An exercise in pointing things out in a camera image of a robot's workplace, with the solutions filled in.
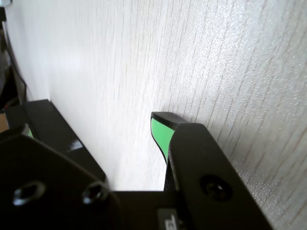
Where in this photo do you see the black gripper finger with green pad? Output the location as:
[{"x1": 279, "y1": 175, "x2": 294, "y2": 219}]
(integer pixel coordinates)
[
  {"x1": 0, "y1": 123, "x2": 128, "y2": 230},
  {"x1": 150, "y1": 111, "x2": 274, "y2": 230}
]

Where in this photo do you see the black box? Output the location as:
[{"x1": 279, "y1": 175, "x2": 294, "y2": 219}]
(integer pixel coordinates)
[{"x1": 23, "y1": 99, "x2": 107, "y2": 183}]

